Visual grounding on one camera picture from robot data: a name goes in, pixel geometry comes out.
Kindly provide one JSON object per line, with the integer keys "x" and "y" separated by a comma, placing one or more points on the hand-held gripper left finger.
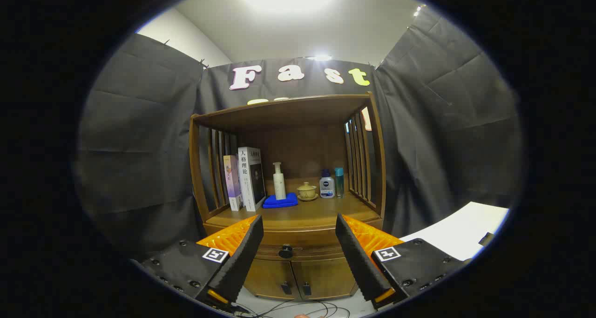
{"x": 240, "y": 262}

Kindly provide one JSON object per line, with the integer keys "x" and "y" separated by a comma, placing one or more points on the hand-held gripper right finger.
{"x": 358, "y": 262}

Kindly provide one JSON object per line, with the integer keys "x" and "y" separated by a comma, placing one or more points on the wooden drawer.
{"x": 302, "y": 239}

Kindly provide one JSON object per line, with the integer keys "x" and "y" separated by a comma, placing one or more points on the wooden cabinet door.
{"x": 330, "y": 276}
{"x": 265, "y": 276}

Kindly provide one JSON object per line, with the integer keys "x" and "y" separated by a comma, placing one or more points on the wooden countertop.
{"x": 316, "y": 213}

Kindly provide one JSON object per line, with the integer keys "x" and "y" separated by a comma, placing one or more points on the wooden cabinet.
{"x": 302, "y": 113}

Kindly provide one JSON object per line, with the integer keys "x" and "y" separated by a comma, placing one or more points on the blue folded cloth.
{"x": 279, "y": 203}

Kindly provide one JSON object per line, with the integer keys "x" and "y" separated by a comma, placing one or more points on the purple book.
{"x": 232, "y": 183}

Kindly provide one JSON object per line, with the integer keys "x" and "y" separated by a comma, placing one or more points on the white lotion bottle blue cap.
{"x": 327, "y": 187}

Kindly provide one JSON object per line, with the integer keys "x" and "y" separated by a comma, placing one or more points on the teal bottle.
{"x": 340, "y": 183}

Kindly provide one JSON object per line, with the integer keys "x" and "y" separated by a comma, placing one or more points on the thick white book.
{"x": 249, "y": 178}

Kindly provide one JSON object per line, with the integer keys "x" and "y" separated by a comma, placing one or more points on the white pump bottle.
{"x": 279, "y": 185}

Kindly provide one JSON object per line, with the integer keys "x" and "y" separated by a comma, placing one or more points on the beige lidded teacup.
{"x": 307, "y": 191}

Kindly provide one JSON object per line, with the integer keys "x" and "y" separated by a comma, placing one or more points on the white table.
{"x": 456, "y": 229}

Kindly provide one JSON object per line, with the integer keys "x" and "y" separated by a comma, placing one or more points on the black backdrop cloth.
{"x": 139, "y": 145}

